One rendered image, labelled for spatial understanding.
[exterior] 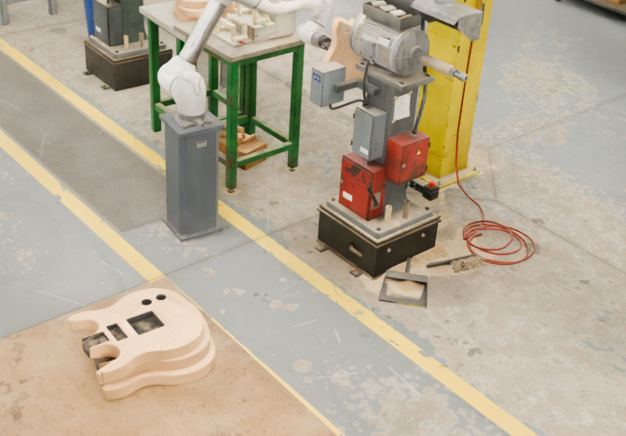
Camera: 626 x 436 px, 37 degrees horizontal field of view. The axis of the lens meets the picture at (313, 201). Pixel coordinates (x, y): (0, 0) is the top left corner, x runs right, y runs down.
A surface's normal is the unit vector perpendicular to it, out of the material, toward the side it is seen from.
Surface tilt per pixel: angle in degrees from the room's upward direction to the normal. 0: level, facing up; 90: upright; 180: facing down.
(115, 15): 90
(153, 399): 0
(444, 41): 90
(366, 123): 90
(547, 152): 0
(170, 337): 0
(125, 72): 90
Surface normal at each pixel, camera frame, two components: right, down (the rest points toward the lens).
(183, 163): -0.22, 0.49
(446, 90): -0.77, 0.29
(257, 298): 0.06, -0.86
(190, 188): 0.53, 0.46
